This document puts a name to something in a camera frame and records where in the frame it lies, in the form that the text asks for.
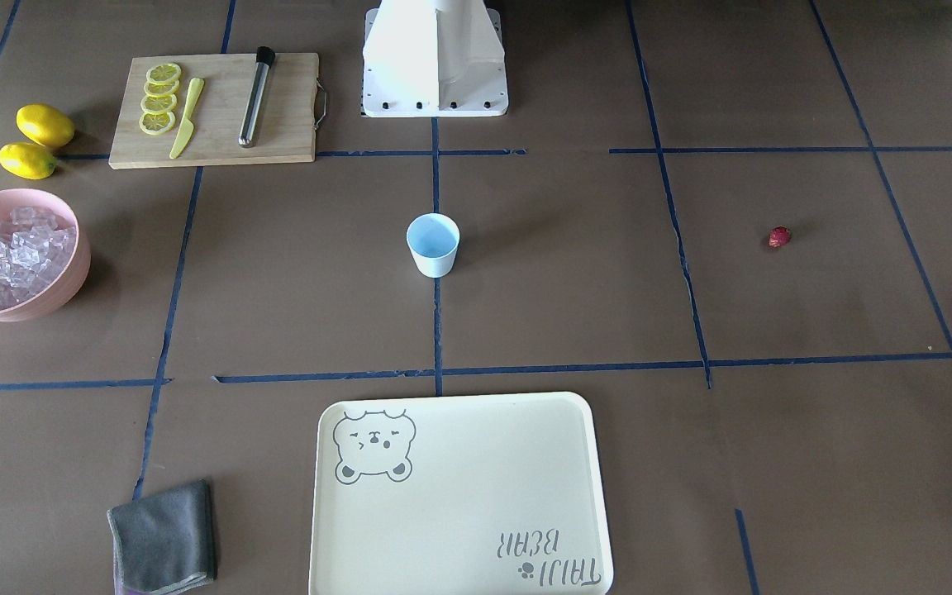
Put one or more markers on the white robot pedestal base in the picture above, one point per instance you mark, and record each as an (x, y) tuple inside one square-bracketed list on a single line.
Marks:
[(425, 59)]

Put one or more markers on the cream bear serving tray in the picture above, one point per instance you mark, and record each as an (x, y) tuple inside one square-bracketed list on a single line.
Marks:
[(482, 494)]

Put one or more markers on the lemon slice bottom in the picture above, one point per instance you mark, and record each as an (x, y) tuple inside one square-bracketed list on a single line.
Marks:
[(156, 124)]

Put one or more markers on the light blue cup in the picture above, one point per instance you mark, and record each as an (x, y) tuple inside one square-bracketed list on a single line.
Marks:
[(433, 240)]

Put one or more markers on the whole yellow lemon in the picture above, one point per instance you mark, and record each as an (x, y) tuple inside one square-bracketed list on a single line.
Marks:
[(45, 125), (27, 160)]

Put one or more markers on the lemon slice top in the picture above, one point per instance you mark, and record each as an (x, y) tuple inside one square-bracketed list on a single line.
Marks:
[(166, 73)]

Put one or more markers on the steel muddler black tip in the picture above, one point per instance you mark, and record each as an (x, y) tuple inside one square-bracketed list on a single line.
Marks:
[(264, 60)]

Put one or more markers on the whole yellow lemon lower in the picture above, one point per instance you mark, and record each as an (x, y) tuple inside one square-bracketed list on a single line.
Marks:
[(27, 160)]

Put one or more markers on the pile of clear ice cubes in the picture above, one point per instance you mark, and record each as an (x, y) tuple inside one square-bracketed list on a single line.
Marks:
[(35, 247)]

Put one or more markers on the lemon slice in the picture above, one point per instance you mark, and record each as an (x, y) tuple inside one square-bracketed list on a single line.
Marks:
[(161, 90), (156, 124), (166, 73), (159, 105)]

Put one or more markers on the red strawberry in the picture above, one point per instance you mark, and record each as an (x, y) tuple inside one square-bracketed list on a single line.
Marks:
[(778, 237)]

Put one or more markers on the grey folded cloth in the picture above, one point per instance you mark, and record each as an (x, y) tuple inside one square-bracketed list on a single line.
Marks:
[(164, 543)]

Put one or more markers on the yellow plastic knife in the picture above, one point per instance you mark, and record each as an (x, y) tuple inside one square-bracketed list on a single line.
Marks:
[(186, 127)]

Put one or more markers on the whole yellow lemon upper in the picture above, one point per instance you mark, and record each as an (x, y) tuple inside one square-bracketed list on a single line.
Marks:
[(45, 125)]

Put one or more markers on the wooden cutting board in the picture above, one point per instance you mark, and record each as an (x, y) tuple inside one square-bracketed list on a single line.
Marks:
[(285, 130)]

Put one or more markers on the pink bowl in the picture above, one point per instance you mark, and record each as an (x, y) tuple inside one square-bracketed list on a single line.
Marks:
[(76, 270)]

